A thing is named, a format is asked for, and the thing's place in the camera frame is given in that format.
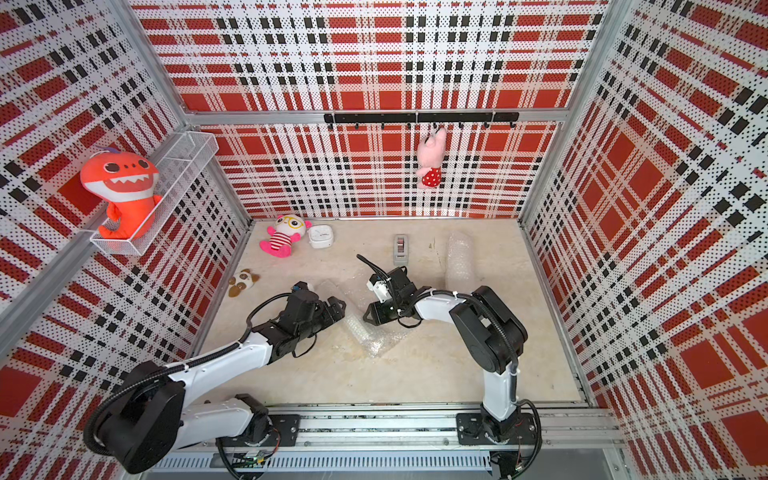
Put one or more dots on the white alarm clock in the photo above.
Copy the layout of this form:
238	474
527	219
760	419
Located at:
320	236

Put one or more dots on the orange shark plush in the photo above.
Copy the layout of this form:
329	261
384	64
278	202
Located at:
126	181

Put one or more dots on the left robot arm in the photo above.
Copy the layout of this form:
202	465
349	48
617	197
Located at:
156	410

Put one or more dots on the brown white plush dog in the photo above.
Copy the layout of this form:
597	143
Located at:
243	280

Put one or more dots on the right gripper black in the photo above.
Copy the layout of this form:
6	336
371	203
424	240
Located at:
376	314

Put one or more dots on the pink striped plush doll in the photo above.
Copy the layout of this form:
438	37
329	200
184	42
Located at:
288	229

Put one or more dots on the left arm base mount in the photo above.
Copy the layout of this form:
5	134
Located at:
282	431

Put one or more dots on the black hook rail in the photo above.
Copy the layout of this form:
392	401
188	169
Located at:
431	118

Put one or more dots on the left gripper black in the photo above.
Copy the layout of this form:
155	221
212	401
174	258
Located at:
324	310

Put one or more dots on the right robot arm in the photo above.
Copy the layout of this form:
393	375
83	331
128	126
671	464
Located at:
491	333

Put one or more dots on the pink pig plush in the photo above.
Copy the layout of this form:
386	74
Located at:
430	157

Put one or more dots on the clear acrylic wall shelf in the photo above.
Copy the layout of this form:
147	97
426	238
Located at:
180	161

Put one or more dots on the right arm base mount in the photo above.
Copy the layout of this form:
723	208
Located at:
474	429

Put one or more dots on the aluminium front rail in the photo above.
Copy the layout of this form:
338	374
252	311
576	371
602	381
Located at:
412	440

